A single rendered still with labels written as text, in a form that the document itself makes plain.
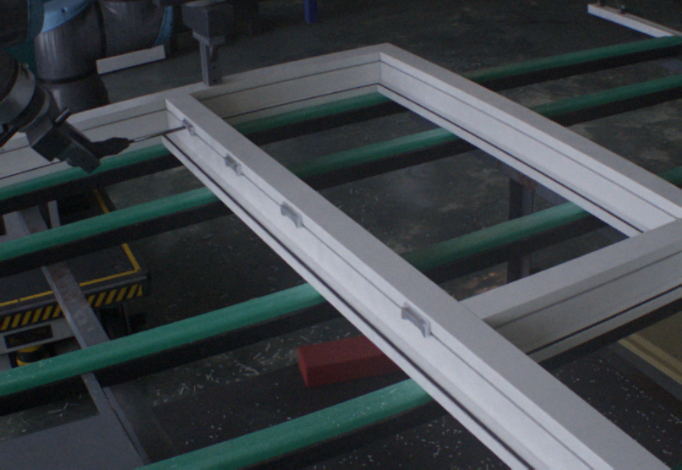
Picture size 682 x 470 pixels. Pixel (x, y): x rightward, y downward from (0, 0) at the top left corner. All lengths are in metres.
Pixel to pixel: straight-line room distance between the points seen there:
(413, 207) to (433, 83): 1.69
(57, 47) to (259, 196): 1.05
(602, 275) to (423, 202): 2.33
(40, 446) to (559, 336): 0.58
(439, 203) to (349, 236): 2.23
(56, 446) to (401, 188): 2.62
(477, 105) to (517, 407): 0.78
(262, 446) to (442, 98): 0.89
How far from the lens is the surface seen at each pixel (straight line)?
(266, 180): 1.36
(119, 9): 2.34
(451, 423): 1.46
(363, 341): 1.56
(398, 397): 1.05
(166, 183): 3.74
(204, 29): 1.68
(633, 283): 1.19
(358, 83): 1.87
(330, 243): 1.21
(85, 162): 1.55
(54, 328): 2.47
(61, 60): 2.34
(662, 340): 1.57
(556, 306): 1.11
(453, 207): 3.40
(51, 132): 1.44
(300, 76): 1.82
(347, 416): 1.02
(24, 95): 1.42
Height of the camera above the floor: 1.49
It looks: 27 degrees down
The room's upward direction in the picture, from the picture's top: 4 degrees counter-clockwise
